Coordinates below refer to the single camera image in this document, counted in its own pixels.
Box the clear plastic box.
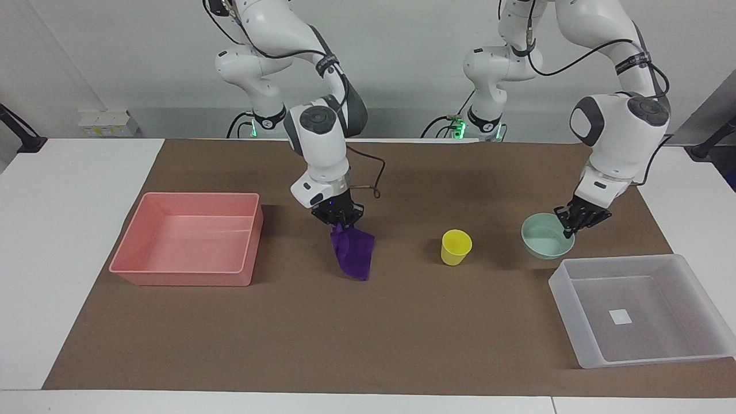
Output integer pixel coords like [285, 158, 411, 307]
[548, 254, 736, 369]

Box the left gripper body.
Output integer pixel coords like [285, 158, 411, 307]
[570, 195, 612, 229]

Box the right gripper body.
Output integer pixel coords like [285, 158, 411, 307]
[312, 192, 358, 220]

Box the pink plastic box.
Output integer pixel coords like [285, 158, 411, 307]
[109, 192, 265, 288]

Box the black stand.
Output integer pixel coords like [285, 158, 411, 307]
[0, 103, 48, 154]
[689, 114, 736, 161]

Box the purple cloth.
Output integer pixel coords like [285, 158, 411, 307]
[329, 224, 375, 282]

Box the yellow plastic cup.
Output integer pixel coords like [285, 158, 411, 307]
[440, 229, 473, 267]

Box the white box on table edge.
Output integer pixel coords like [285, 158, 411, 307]
[78, 109, 141, 138]

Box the light green bowl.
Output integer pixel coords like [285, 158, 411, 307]
[521, 213, 576, 260]

